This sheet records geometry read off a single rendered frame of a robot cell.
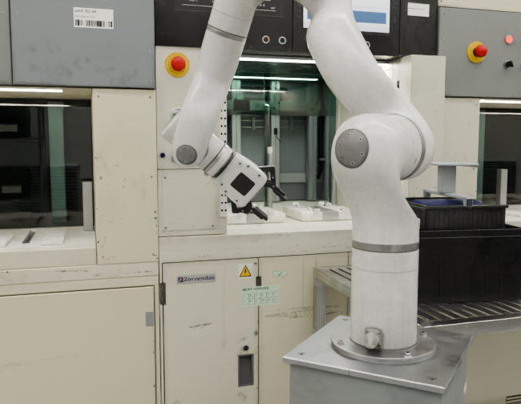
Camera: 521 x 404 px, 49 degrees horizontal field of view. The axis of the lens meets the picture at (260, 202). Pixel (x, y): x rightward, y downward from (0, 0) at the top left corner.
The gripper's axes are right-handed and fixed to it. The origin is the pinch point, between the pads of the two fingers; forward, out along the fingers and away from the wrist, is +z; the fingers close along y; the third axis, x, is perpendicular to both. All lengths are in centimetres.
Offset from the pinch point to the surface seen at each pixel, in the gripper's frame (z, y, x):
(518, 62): 44, 77, 59
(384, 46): 4, 50, 47
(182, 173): -19.5, -14.8, 23.5
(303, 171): 31, -6, 125
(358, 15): -8, 51, 47
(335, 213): 32, 0, 53
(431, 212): 28.3, 24.8, -7.0
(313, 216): 26, -5, 50
